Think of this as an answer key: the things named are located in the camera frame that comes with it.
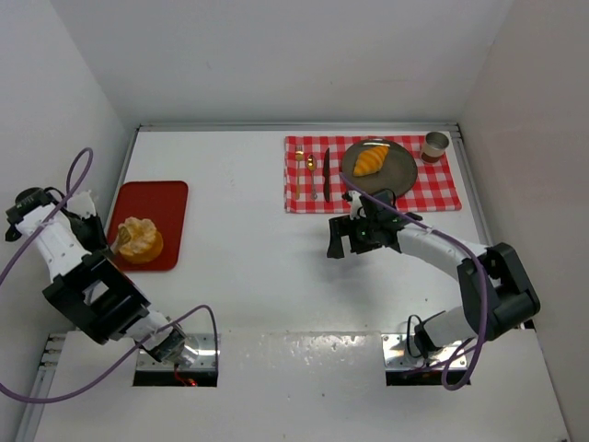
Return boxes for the orange croissant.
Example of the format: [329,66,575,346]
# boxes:
[352,145,389,177]

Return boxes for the metal tongs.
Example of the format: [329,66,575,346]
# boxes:
[102,226,132,257]

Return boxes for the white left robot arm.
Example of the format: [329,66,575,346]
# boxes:
[6,187,191,366]

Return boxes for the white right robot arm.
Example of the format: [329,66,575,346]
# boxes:
[327,191,540,359]

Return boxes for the red checkered cloth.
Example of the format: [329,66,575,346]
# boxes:
[284,135,462,214]

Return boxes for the black knife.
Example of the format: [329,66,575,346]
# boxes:
[322,148,331,203]

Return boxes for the sugared round pastry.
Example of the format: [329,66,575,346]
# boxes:
[117,216,164,264]

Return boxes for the dark round plate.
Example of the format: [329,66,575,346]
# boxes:
[341,138,418,197]

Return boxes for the gold spoon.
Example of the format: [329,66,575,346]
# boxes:
[306,155,318,200]

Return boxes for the red tray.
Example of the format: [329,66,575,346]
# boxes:
[107,180,189,272]

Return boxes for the metal cup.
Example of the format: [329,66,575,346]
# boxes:
[420,132,450,164]

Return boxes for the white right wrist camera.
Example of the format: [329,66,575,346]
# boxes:
[342,191,364,219]

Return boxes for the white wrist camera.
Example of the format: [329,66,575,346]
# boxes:
[67,191,98,219]
[342,191,364,219]

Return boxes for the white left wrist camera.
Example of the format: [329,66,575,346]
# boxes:
[67,191,98,219]

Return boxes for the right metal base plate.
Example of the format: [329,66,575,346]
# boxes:
[381,333,462,372]

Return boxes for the metal base plate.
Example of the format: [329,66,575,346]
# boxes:
[381,333,462,372]
[135,333,220,372]

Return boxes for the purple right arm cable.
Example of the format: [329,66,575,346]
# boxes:
[339,172,490,391]

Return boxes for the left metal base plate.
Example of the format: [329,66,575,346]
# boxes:
[135,333,220,372]

